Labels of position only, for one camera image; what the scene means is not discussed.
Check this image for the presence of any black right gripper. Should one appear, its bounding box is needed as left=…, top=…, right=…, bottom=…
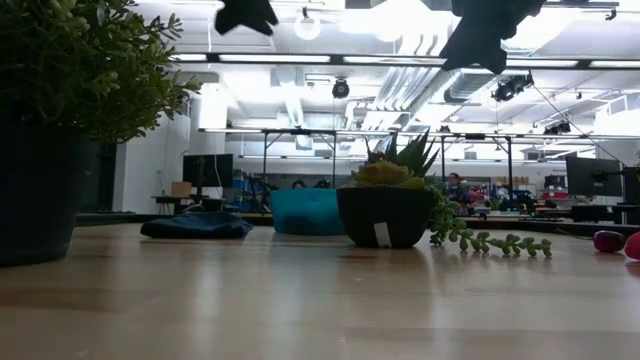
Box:
left=439, top=0, right=549, bottom=75

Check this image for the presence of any blue plastic tupperware container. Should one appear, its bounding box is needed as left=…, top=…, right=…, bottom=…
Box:
left=269, top=188, right=346, bottom=236

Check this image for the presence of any round white ceiling lamp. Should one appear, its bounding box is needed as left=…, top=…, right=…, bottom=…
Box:
left=293, top=12, right=322, bottom=41

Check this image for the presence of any black ceiling track light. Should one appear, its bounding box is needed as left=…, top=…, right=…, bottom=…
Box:
left=491, top=72, right=535, bottom=104

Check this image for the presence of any black overhead light bar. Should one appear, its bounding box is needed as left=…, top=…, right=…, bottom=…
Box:
left=169, top=52, right=640, bottom=71

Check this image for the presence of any black computer monitor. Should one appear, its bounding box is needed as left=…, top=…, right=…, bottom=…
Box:
left=182, top=153, right=234, bottom=199
left=566, top=156, right=624, bottom=197

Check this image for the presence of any bushy green potted plant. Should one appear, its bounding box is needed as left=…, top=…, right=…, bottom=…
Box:
left=0, top=0, right=204, bottom=269

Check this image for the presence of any succulent plant in black pot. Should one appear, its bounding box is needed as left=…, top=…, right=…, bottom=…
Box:
left=336, top=130, right=554, bottom=260

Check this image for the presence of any navy blue folded cloth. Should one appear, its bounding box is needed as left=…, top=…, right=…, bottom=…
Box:
left=140, top=210, right=255, bottom=240

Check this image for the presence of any red toy cherry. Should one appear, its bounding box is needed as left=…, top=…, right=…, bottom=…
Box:
left=593, top=230, right=627, bottom=254

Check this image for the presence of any red folded cloth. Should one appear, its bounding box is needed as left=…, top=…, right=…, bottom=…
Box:
left=623, top=231, right=640, bottom=261

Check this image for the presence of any black metal stand frame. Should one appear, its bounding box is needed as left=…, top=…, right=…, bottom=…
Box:
left=441, top=133, right=515, bottom=199
left=261, top=128, right=338, bottom=190

